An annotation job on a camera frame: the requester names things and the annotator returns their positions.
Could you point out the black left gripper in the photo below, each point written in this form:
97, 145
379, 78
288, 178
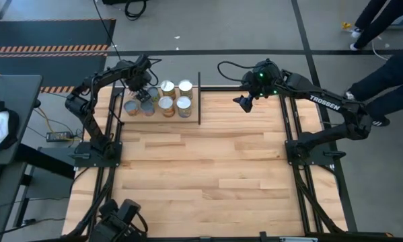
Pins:
139, 80

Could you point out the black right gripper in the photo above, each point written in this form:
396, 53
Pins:
260, 92

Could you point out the green peas can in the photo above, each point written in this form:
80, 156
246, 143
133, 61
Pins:
154, 92

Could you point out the mandarin orange can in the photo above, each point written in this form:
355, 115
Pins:
131, 107

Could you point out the teal and pink can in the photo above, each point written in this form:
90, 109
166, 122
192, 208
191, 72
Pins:
147, 108

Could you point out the orange corn can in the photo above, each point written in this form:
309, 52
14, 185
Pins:
166, 102
167, 86

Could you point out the peaches can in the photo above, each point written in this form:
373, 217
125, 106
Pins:
185, 85
183, 102

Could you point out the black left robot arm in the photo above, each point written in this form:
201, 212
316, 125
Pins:
86, 114

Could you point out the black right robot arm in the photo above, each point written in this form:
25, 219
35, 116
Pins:
322, 102

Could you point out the black striped floor mat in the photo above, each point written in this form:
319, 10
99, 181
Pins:
53, 33
53, 70

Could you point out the black power adapter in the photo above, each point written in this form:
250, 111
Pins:
58, 136

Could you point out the dark grey desk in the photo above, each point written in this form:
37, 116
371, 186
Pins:
16, 94

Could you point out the small yellow object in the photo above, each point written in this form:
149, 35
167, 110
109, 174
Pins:
346, 25

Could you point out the person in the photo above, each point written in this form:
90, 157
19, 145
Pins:
372, 20
383, 80

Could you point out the silver aluminium bar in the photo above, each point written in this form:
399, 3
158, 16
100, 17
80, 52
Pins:
298, 239

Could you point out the dark lower desk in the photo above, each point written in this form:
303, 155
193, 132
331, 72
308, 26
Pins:
9, 201

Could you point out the black aluminium table frame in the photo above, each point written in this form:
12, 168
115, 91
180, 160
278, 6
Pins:
221, 89

